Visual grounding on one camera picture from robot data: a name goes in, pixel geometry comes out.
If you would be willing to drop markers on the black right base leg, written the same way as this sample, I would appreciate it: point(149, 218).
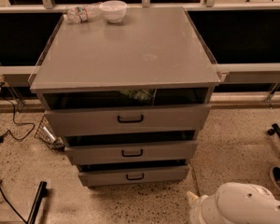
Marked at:
point(274, 130)

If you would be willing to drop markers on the wire mesh basket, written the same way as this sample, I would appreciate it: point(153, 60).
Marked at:
point(45, 134)

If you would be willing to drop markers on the grey bottom drawer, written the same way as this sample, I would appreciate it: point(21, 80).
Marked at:
point(133, 176)

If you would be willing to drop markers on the green packet in drawer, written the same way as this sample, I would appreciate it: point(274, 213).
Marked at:
point(144, 96)

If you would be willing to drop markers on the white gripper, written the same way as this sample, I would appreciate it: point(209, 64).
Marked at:
point(198, 209)

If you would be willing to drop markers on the grey drawer cabinet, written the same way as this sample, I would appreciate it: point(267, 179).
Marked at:
point(88, 64)

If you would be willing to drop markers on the grey top drawer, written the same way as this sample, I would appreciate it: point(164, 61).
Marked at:
point(145, 119)

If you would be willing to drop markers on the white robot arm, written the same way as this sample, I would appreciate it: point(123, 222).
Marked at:
point(234, 203)

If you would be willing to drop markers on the black base leg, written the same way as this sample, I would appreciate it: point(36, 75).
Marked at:
point(274, 130)
point(40, 194)

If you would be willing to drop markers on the grey drawer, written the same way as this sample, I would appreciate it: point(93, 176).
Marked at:
point(133, 176)
point(145, 119)
point(135, 152)

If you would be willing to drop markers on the black left base leg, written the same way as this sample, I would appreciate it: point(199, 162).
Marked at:
point(40, 194)

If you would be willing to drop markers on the grey middle drawer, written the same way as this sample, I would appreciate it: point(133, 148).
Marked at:
point(135, 152)

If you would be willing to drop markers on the white bowl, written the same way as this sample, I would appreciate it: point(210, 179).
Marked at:
point(113, 10)

